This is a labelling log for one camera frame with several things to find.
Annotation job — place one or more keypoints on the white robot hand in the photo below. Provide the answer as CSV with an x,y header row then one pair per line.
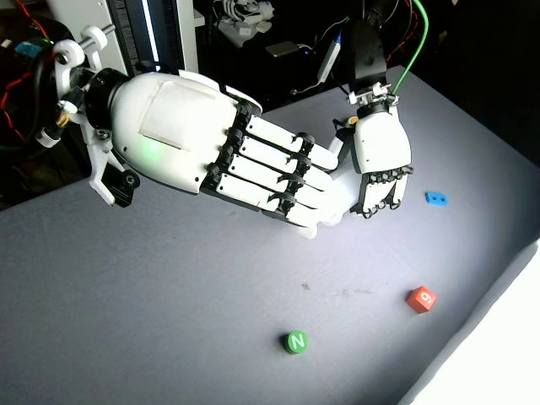
x,y
169,126
381,143

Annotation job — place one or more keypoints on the large clear plastic syringe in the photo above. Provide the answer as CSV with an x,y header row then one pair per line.
x,y
343,190

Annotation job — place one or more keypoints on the small blue two-hole brick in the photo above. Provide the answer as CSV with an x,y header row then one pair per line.
x,y
436,199

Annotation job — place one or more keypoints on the slim white dongle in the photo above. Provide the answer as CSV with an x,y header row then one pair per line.
x,y
331,55

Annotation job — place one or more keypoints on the grey power bank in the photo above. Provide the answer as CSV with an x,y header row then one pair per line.
x,y
282,49

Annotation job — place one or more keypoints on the white column with black strip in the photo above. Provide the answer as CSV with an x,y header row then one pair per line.
x,y
84,17

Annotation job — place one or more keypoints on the red number 9 block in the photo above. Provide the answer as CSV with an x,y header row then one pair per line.
x,y
421,299

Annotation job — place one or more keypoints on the grey table cloth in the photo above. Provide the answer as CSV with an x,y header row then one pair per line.
x,y
169,295

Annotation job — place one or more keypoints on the green letter N cylinder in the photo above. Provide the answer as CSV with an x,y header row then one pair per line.
x,y
296,342

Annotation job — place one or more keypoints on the white barrier board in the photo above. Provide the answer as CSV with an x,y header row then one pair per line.
x,y
506,358

